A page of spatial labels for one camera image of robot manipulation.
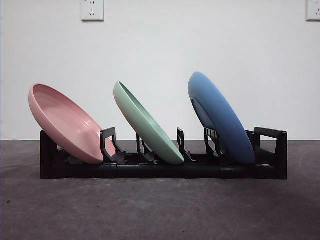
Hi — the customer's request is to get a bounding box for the green round plate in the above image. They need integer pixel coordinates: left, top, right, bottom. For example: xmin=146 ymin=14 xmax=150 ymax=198
xmin=113 ymin=80 xmax=185 ymax=165

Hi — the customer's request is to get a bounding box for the blue round plate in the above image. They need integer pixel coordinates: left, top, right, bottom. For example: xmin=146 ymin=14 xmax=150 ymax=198
xmin=187 ymin=71 xmax=256 ymax=163

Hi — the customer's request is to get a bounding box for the pink round plate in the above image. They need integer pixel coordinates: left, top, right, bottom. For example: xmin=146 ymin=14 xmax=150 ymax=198
xmin=27 ymin=83 xmax=105 ymax=165

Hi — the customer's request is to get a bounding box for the black plastic dish rack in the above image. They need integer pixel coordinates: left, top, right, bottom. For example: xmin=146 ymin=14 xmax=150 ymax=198
xmin=40 ymin=126 xmax=288 ymax=181

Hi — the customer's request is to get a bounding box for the white wall power outlet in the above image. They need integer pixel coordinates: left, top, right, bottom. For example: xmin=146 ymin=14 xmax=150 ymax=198
xmin=80 ymin=0 xmax=105 ymax=23
xmin=306 ymin=0 xmax=320 ymax=23

